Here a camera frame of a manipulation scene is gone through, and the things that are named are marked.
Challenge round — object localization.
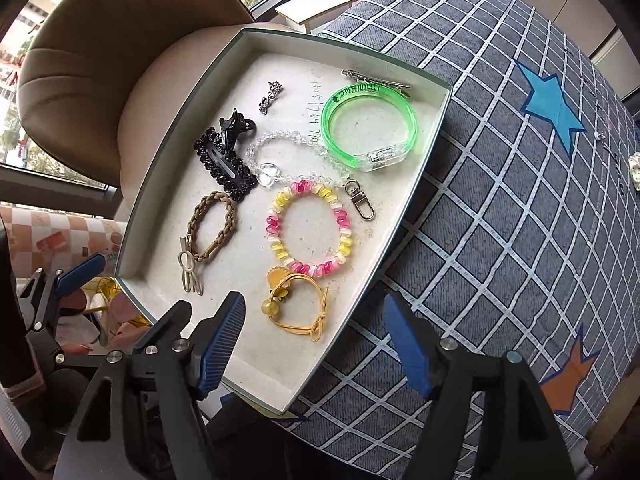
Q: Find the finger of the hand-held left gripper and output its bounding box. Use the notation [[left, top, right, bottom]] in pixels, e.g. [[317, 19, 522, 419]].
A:
[[19, 253, 107, 334]]

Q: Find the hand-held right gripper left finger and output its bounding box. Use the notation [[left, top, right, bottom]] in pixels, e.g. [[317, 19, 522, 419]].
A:
[[52, 290, 248, 480]]

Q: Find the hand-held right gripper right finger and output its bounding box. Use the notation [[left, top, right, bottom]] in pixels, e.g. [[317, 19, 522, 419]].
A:
[[382, 290, 576, 480]]

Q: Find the white shallow box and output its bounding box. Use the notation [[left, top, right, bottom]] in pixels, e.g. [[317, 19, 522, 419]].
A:
[[114, 28, 454, 415]]

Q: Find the yellow flower hair tie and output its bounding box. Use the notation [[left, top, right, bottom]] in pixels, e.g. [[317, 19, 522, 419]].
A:
[[260, 265, 331, 345]]

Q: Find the beige braided hair tie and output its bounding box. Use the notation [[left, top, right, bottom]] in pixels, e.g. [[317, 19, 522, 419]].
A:
[[177, 190, 239, 295]]

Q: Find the pink yellow bead bracelet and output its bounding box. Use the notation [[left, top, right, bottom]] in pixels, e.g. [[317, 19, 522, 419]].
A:
[[264, 178, 355, 277]]

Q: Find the black beaded snap hair clip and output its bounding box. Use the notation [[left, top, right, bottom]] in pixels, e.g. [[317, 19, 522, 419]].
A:
[[193, 127, 259, 204]]

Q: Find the clear bead bracelet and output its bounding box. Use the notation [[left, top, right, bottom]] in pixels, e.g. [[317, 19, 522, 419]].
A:
[[244, 128, 376, 221]]

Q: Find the black claw hair clip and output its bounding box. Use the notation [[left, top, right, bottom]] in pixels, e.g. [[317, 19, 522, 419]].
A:
[[218, 107, 257, 154]]

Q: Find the green translucent bangle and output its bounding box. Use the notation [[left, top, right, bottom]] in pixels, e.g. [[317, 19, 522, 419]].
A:
[[320, 83, 419, 174]]

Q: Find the person's left hand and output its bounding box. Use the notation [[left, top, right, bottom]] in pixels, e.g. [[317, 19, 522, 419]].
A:
[[56, 297, 107, 357]]

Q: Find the orange checkered cushion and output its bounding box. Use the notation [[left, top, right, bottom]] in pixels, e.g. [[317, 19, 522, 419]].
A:
[[0, 203, 124, 282]]

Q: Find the grey checked star tablecloth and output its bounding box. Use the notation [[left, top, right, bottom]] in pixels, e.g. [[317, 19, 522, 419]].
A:
[[220, 0, 640, 480]]

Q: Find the cardboard box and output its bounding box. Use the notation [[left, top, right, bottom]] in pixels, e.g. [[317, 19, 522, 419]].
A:
[[584, 399, 640, 467]]

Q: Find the beige upholstered chair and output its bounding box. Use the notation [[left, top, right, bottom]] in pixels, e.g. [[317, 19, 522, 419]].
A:
[[17, 0, 302, 212]]

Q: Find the small silver brooch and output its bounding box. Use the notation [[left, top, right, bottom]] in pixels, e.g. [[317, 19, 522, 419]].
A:
[[258, 79, 285, 115]]

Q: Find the silver alligator hair clip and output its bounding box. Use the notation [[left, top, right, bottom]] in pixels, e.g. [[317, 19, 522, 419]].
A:
[[341, 68, 414, 99]]

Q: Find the small white wooden stool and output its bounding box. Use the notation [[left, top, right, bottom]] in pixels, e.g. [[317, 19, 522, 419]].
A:
[[274, 0, 361, 35]]

